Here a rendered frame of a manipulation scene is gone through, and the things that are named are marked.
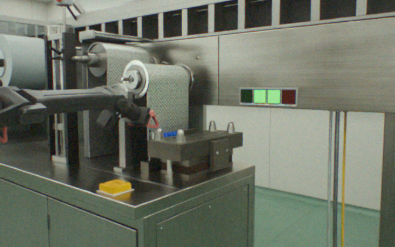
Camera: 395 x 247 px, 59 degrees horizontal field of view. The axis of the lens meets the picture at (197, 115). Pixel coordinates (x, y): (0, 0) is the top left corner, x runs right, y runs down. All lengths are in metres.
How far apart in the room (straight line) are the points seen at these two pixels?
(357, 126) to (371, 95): 2.44
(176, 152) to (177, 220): 0.23
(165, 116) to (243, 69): 0.37
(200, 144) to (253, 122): 2.88
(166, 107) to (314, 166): 2.69
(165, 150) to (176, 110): 0.27
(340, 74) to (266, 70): 0.28
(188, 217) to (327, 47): 0.75
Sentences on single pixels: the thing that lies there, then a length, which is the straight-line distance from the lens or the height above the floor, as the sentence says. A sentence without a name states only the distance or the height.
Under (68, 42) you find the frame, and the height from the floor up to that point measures 1.40.
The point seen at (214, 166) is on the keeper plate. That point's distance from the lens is 1.32.
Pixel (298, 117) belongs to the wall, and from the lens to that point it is 3.88.
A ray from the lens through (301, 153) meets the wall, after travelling 3.92.
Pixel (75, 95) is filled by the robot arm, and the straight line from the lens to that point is 1.01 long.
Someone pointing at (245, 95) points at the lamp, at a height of 1.19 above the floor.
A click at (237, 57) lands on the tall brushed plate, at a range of 1.47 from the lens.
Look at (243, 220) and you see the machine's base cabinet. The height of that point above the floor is 0.68.
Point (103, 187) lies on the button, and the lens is 1.14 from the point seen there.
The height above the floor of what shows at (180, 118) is 1.09.
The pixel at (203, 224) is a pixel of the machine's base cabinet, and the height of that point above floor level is 0.75.
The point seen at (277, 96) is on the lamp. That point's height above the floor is 1.19.
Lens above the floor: 1.23
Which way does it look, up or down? 5 degrees down
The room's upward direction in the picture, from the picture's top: straight up
